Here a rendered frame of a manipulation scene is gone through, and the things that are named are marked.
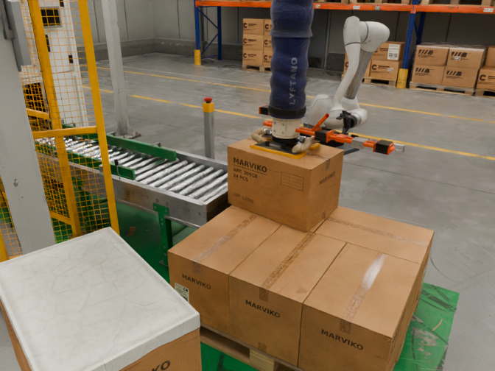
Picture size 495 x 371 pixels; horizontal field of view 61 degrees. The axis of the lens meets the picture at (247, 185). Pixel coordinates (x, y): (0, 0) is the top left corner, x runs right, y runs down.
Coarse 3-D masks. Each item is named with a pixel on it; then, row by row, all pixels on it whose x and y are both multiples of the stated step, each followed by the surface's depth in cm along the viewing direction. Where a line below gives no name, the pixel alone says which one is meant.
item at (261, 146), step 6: (252, 144) 258; (258, 144) 257; (264, 144) 257; (264, 150) 252; (270, 150) 250; (276, 150) 249; (282, 150) 248; (288, 150) 248; (288, 156) 244; (294, 156) 242; (300, 156) 242
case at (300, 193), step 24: (240, 144) 263; (240, 168) 260; (264, 168) 248; (288, 168) 237; (312, 168) 229; (336, 168) 254; (240, 192) 267; (264, 192) 254; (288, 192) 243; (312, 192) 237; (336, 192) 264; (264, 216) 261; (288, 216) 249; (312, 216) 246
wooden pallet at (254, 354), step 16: (416, 304) 254; (208, 336) 240; (224, 336) 240; (224, 352) 232; (240, 352) 230; (256, 352) 218; (400, 352) 227; (256, 368) 222; (272, 368) 216; (288, 368) 220
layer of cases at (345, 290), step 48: (192, 240) 236; (240, 240) 237; (288, 240) 237; (336, 240) 237; (384, 240) 238; (192, 288) 227; (240, 288) 207; (288, 288) 199; (336, 288) 199; (384, 288) 199; (240, 336) 220; (288, 336) 202; (336, 336) 186; (384, 336) 172
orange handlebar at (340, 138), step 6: (270, 126) 258; (300, 132) 248; (306, 132) 245; (312, 132) 243; (330, 138) 238; (336, 138) 235; (342, 138) 234; (348, 138) 235; (366, 144) 226; (372, 144) 225; (390, 150) 220
